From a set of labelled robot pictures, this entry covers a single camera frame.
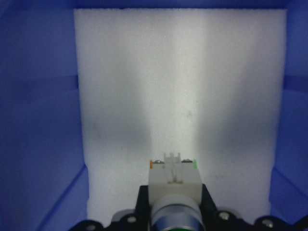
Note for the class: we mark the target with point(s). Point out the green push button switch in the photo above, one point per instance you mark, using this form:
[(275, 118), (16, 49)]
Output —
[(173, 185)]

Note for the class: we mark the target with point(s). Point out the white foam sheet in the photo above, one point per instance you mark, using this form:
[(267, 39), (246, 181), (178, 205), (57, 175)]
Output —
[(168, 72)]

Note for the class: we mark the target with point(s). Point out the blue plastic parts bin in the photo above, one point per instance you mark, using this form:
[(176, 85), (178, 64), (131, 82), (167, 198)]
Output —
[(36, 96)]

